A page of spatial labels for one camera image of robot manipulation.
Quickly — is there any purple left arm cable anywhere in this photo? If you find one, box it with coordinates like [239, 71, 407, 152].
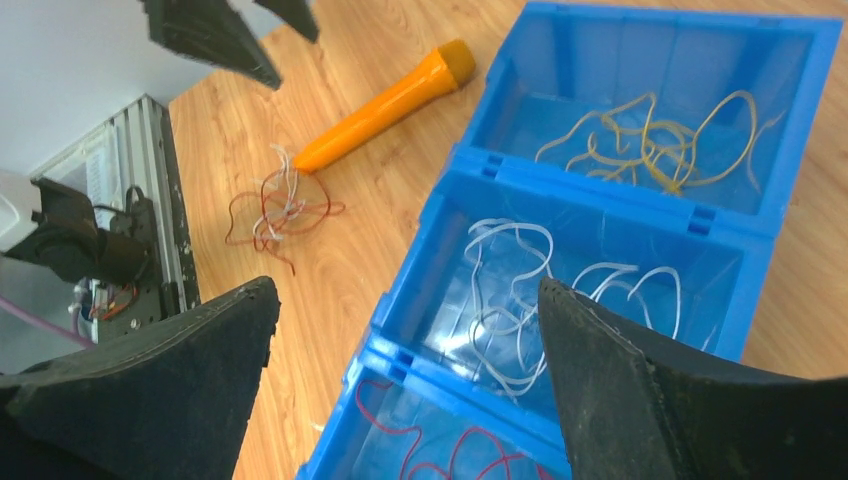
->
[0, 294, 97, 351]

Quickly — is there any white cable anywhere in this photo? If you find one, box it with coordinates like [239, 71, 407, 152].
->
[250, 142, 307, 243]
[460, 217, 720, 399]

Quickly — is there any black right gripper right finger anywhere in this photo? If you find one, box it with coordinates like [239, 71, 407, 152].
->
[538, 278, 847, 479]

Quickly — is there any orange cylindrical toy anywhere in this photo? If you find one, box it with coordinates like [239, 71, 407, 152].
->
[292, 39, 476, 173]

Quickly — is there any blue plastic compartment bin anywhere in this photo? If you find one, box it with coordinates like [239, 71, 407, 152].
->
[298, 2, 842, 479]

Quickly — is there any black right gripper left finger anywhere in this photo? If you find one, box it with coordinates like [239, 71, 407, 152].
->
[1, 276, 280, 479]

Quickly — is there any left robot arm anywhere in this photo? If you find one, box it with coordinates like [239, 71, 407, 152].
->
[1, 1, 282, 284]

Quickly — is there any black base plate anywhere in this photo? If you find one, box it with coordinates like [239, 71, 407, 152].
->
[94, 96, 200, 341]

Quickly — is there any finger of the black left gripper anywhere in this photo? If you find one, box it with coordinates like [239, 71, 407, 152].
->
[141, 0, 283, 90]
[255, 0, 320, 43]

